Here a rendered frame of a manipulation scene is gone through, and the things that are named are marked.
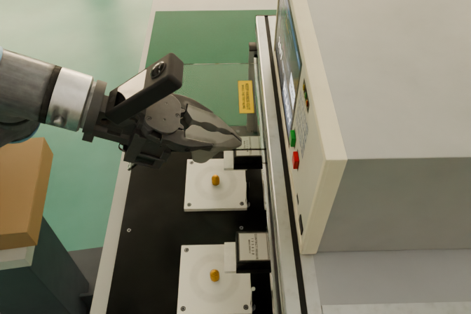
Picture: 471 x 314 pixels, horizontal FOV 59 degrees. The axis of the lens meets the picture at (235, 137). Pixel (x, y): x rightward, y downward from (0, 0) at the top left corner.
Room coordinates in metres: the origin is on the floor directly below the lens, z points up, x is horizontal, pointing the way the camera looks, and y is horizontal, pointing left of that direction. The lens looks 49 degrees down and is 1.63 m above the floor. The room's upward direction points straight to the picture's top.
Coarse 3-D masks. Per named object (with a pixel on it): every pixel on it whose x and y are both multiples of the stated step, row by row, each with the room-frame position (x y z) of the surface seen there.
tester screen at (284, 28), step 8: (280, 0) 0.65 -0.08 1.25; (280, 8) 0.64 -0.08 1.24; (288, 8) 0.56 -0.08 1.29; (280, 16) 0.63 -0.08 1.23; (288, 16) 0.55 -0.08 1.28; (280, 24) 0.62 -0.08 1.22; (288, 24) 0.54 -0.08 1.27; (280, 32) 0.61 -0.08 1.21; (288, 32) 0.54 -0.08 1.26; (280, 40) 0.60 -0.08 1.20; (288, 40) 0.53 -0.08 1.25; (288, 48) 0.52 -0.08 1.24; (296, 48) 0.46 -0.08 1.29; (296, 56) 0.45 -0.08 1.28; (280, 64) 0.58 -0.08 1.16; (296, 64) 0.44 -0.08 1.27; (296, 72) 0.43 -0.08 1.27; (280, 80) 0.56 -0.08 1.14; (296, 80) 0.43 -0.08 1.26; (288, 88) 0.48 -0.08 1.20; (288, 136) 0.43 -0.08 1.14
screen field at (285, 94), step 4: (284, 76) 0.53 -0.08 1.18; (284, 80) 0.52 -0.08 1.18; (284, 84) 0.52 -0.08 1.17; (284, 88) 0.51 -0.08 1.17; (284, 92) 0.51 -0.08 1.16; (284, 96) 0.51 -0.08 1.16; (288, 96) 0.47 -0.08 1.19; (284, 100) 0.50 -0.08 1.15; (288, 100) 0.47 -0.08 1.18; (284, 104) 0.50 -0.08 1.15; (288, 104) 0.46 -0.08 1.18; (288, 108) 0.46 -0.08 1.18; (288, 112) 0.45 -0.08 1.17; (288, 116) 0.45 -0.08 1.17; (288, 120) 0.45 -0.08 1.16; (288, 124) 0.44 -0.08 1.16; (288, 128) 0.44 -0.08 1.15; (288, 132) 0.43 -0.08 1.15
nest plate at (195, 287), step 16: (192, 256) 0.40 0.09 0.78; (208, 256) 0.40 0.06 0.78; (192, 272) 0.36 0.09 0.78; (208, 272) 0.36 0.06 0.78; (192, 288) 0.33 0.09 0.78; (208, 288) 0.33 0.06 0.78; (224, 288) 0.33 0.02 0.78; (240, 288) 0.33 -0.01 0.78; (192, 304) 0.29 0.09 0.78; (208, 304) 0.29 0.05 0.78; (224, 304) 0.29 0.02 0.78; (240, 304) 0.29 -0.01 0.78
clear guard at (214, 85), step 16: (192, 64) 0.70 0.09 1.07; (208, 64) 0.70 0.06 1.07; (224, 64) 0.70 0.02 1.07; (240, 64) 0.70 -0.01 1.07; (256, 64) 0.70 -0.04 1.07; (192, 80) 0.65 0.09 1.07; (208, 80) 0.65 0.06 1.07; (224, 80) 0.65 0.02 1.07; (240, 80) 0.65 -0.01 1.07; (256, 80) 0.65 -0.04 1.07; (192, 96) 0.60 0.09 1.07; (208, 96) 0.60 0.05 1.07; (224, 96) 0.60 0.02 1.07; (256, 96) 0.60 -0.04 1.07; (224, 112) 0.56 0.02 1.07; (256, 112) 0.56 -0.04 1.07; (240, 128) 0.51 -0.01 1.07; (256, 128) 0.51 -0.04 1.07; (256, 144) 0.48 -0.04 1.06
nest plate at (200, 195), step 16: (192, 160) 0.66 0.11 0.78; (192, 176) 0.61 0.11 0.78; (208, 176) 0.61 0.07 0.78; (224, 176) 0.61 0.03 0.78; (240, 176) 0.61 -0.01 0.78; (192, 192) 0.56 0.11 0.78; (208, 192) 0.56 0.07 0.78; (224, 192) 0.56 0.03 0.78; (240, 192) 0.56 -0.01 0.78; (192, 208) 0.52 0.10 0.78; (208, 208) 0.52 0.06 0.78; (224, 208) 0.52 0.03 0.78; (240, 208) 0.52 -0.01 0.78
